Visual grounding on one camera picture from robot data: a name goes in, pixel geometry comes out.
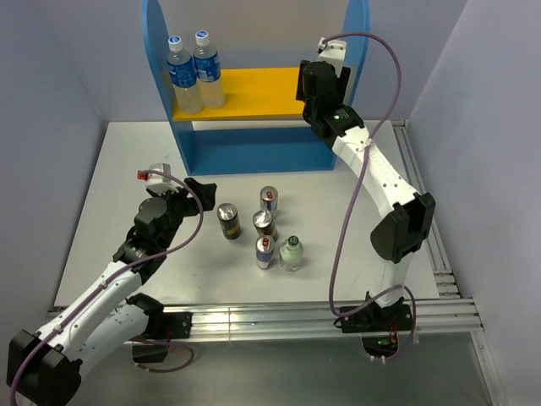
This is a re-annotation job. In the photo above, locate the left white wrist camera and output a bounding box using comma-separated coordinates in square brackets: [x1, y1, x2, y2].
[137, 163, 178, 195]

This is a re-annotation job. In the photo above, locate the blue and yellow shelf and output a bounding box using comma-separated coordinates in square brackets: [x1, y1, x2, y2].
[140, 0, 371, 176]

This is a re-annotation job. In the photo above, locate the black yellow can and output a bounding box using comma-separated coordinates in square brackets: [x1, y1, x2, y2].
[252, 209, 278, 241]
[216, 203, 242, 240]

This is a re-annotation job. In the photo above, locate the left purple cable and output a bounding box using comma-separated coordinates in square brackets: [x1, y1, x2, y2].
[8, 172, 206, 405]

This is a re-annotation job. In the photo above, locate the aluminium side rail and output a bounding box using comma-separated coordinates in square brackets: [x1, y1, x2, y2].
[391, 120, 462, 299]

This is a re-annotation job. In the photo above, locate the green-capped glass bottle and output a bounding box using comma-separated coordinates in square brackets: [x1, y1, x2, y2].
[279, 235, 303, 272]

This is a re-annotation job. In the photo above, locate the red bull can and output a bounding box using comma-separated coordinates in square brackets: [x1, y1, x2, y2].
[255, 235, 275, 270]
[260, 185, 278, 217]

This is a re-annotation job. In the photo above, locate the aluminium front rail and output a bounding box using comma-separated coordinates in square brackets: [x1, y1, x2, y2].
[164, 299, 484, 343]

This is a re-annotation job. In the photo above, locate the far red bull can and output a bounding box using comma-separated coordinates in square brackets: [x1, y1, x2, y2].
[260, 185, 278, 217]

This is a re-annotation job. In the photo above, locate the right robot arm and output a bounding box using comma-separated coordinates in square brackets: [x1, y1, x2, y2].
[296, 61, 435, 330]

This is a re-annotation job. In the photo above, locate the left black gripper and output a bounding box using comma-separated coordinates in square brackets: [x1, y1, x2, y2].
[149, 177, 216, 249]

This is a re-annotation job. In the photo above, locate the centre black yellow can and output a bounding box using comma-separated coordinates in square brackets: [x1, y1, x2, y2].
[252, 209, 278, 241]

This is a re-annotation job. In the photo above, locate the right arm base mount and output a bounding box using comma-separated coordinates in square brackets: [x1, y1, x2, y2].
[333, 298, 417, 363]

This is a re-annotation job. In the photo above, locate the left black yellow can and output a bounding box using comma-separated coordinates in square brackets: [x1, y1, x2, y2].
[216, 203, 242, 240]

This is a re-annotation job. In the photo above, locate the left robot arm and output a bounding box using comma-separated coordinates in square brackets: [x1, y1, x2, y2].
[7, 170, 217, 405]

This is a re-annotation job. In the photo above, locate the right plastic water bottle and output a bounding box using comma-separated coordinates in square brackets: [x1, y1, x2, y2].
[193, 30, 226, 108]

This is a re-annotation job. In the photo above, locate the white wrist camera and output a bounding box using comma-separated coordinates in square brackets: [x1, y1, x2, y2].
[137, 163, 178, 195]
[316, 37, 347, 77]

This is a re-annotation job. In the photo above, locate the plastic water bottle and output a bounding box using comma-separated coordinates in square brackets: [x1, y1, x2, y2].
[193, 30, 226, 108]
[167, 36, 203, 115]

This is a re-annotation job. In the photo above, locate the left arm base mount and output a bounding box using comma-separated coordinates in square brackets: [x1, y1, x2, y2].
[131, 311, 193, 365]

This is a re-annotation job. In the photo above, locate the near red bull can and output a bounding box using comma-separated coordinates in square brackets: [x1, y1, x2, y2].
[255, 235, 275, 270]

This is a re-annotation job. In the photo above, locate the left plastic water bottle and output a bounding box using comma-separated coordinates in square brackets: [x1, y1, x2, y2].
[167, 36, 203, 115]

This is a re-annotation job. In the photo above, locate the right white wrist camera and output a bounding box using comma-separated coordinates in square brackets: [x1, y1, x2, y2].
[316, 37, 347, 77]

